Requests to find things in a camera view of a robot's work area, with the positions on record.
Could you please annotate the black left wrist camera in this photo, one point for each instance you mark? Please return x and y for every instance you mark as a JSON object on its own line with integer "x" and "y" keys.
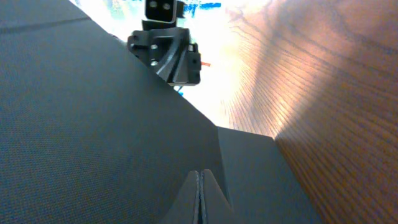
{"x": 162, "y": 14}

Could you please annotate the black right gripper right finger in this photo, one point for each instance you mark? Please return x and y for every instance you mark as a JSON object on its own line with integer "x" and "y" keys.
{"x": 215, "y": 209}

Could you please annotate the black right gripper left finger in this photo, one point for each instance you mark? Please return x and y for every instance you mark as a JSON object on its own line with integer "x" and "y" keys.
{"x": 184, "y": 209}

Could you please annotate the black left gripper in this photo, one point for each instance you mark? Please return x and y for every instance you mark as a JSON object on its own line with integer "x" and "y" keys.
{"x": 169, "y": 53}

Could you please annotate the black box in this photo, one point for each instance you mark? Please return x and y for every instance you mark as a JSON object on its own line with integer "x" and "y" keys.
{"x": 90, "y": 135}

